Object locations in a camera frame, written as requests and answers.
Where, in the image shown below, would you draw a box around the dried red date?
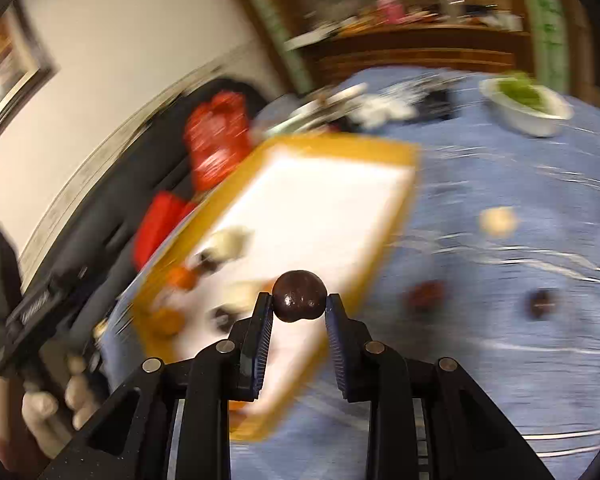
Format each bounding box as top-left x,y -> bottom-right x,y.
404,280 -> 448,311

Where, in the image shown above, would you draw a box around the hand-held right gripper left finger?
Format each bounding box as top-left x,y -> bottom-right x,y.
37,292 -> 276,480

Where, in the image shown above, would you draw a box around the white gloves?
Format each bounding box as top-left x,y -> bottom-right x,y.
352,95 -> 418,128

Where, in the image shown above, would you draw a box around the wooden cabinet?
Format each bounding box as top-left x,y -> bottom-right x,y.
230,0 -> 546,96

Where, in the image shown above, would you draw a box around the person's left hand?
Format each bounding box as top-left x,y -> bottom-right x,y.
22,355 -> 101,458

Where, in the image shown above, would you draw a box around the peeled banana piece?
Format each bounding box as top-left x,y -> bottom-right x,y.
220,280 -> 261,311
207,227 -> 253,261
479,206 -> 520,237

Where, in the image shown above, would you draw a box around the pink bottle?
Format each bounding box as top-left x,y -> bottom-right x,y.
375,0 -> 406,26

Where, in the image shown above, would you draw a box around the red plastic bag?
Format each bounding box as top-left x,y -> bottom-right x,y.
184,91 -> 253,193
132,191 -> 201,271

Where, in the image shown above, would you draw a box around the white bowl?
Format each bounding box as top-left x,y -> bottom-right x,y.
480,76 -> 575,138

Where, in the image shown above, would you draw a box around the bamboo wall decoration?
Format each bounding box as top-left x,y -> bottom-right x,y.
517,0 -> 566,91

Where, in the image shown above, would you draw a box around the person's left forearm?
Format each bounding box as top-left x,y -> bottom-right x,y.
0,375 -> 36,473

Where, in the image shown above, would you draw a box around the black pouch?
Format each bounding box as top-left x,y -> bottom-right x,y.
415,85 -> 456,121

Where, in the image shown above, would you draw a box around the mandarin orange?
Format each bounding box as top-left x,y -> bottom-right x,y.
167,266 -> 201,292

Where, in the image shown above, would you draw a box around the dark purple plum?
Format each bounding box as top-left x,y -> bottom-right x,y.
195,250 -> 226,273
525,287 -> 562,321
271,270 -> 327,323
211,305 -> 241,333

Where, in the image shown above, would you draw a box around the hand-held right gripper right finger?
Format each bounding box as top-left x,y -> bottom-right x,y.
325,294 -> 556,480

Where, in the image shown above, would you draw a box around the framed wall picture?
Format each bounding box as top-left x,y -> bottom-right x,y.
0,0 -> 61,161

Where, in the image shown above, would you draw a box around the yellow-rimmed white tray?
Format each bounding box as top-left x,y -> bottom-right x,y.
130,132 -> 421,443

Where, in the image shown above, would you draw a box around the chopped green vegetables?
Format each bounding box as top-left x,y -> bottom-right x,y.
497,72 -> 551,106

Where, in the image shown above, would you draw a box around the white hand tool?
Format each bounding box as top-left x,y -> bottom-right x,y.
267,82 -> 371,136

